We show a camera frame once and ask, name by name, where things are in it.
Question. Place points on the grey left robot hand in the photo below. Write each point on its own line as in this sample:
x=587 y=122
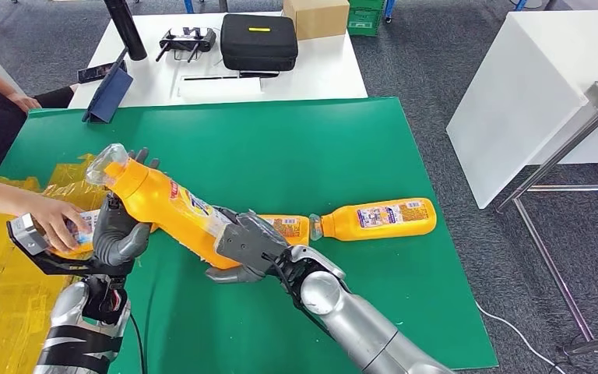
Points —
x=118 y=237

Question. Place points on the person's left hand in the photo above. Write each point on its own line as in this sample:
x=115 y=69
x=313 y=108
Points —
x=24 y=102

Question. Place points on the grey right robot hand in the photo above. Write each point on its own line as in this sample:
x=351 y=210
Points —
x=273 y=237

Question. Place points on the person's right hand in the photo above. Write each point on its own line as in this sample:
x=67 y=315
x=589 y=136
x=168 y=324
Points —
x=56 y=217

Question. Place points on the orange detergent bottle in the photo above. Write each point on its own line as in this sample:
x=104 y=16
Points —
x=288 y=229
x=160 y=206
x=340 y=227
x=74 y=251

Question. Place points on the black smartphone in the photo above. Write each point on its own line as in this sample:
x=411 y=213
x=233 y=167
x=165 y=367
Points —
x=98 y=72

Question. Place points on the tablet in blue cover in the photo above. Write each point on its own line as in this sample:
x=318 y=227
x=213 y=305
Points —
x=110 y=95

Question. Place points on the green table mat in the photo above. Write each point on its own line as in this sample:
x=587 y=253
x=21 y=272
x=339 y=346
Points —
x=304 y=155

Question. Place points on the yellow taped cardboard sheet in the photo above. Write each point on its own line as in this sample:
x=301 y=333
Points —
x=0 y=289

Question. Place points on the black thermos flask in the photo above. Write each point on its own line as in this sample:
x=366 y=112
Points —
x=126 y=31

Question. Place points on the white paper sheet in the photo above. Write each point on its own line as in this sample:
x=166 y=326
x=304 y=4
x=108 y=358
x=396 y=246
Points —
x=216 y=90

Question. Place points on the black stylus pen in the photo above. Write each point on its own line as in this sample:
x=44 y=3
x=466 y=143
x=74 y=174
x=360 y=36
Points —
x=211 y=77

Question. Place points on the black remote controller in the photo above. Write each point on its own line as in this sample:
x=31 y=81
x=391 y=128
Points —
x=185 y=41

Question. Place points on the black zip carry case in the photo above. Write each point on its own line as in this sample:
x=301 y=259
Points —
x=257 y=46

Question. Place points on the brown cardboard box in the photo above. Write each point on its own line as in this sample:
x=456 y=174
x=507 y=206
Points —
x=314 y=20

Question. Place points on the green plastic crate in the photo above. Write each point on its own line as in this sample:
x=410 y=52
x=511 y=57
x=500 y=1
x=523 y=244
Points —
x=366 y=4
x=365 y=23

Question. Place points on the white side table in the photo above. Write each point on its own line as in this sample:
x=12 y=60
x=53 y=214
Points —
x=510 y=103

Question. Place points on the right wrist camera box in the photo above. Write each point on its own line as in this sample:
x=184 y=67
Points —
x=239 y=245

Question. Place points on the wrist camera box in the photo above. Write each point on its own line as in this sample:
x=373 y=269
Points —
x=23 y=235
x=239 y=245

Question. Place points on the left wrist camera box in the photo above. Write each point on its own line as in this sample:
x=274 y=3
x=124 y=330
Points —
x=23 y=235

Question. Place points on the blue metal rack frame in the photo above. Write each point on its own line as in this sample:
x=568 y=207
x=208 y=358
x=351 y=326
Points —
x=389 y=8
x=189 y=5

